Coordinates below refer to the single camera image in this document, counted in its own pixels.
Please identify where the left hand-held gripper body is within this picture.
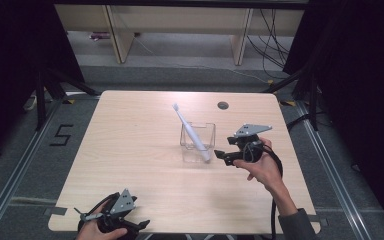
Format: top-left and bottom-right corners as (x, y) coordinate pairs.
(74, 188), (138, 234)

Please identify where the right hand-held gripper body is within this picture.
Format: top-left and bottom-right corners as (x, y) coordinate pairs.
(233, 123), (274, 164)

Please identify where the clear plastic container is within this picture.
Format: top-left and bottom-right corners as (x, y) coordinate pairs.
(179, 121), (217, 164)

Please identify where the white electric toothbrush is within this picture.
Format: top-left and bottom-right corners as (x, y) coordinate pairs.
(171, 102), (213, 163)

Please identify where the person's right hand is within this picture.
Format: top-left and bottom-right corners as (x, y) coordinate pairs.
(233, 137), (284, 194)

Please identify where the person's left hand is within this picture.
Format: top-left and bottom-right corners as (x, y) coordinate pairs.
(76, 220), (129, 240)

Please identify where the grey tape strip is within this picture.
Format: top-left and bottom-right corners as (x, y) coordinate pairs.
(308, 215), (330, 228)
(43, 206), (69, 217)

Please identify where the black metal stand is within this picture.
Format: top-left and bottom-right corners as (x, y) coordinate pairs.
(34, 66), (102, 132)
(263, 65), (320, 132)

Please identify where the black curtain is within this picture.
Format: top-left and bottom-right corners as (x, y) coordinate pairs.
(282, 0), (384, 231)
(0, 0), (85, 164)

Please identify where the beige wooden shelf unit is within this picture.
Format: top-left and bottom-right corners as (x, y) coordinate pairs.
(54, 3), (306, 66)

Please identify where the small purple item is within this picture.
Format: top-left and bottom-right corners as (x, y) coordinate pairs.
(89, 31), (112, 42)

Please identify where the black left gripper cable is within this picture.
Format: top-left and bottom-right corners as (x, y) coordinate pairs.
(88, 192), (118, 216)

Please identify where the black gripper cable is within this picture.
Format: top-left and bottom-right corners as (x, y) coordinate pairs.
(261, 144), (285, 240)
(88, 192), (118, 216)

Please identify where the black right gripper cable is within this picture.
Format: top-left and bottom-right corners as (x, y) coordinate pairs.
(261, 144), (285, 240)

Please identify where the bundle of black cables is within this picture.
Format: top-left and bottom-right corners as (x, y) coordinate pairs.
(246, 8), (292, 80)

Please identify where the aluminium floor rail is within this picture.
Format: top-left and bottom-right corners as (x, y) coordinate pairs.
(294, 99), (373, 240)
(0, 98), (66, 240)

